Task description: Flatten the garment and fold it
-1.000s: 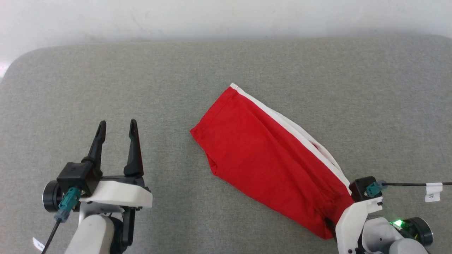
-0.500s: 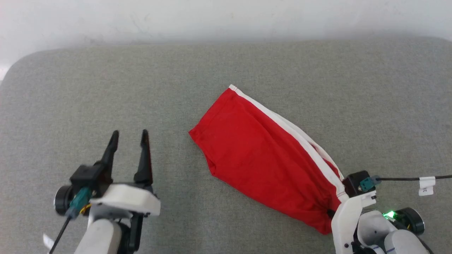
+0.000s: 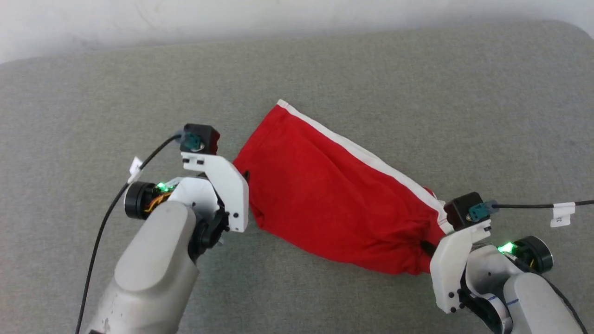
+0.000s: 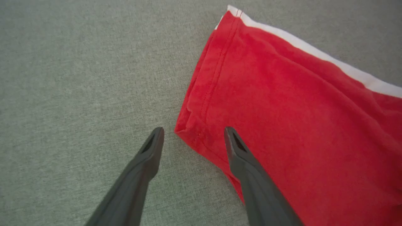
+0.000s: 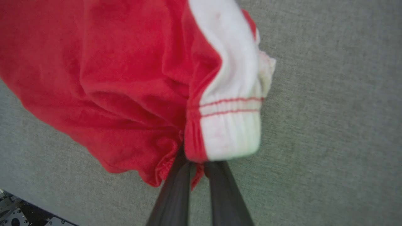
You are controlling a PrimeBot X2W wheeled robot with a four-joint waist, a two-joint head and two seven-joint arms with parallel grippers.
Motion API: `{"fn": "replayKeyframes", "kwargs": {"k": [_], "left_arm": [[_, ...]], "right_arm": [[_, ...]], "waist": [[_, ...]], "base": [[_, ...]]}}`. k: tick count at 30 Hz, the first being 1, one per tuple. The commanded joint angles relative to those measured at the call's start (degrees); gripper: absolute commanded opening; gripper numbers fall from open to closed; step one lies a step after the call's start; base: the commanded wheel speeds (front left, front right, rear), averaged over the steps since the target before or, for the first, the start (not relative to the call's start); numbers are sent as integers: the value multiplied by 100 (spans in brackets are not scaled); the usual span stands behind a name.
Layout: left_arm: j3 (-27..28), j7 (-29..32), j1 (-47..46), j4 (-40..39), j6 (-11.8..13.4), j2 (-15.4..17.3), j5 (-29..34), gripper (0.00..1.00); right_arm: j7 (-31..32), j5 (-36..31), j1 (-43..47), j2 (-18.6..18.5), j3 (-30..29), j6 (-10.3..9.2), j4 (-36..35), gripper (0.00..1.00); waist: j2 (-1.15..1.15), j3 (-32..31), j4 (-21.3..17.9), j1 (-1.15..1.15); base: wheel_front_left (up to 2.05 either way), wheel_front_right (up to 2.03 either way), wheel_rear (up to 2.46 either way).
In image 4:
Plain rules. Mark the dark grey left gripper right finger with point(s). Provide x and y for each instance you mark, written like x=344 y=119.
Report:
x=254 y=185

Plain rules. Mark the grey-green fabric sofa seat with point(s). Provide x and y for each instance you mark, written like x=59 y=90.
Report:
x=78 y=78

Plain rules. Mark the red shorts with white stripe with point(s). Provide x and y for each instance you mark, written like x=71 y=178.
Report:
x=298 y=125

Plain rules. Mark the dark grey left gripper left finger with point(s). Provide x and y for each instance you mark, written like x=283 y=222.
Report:
x=135 y=185

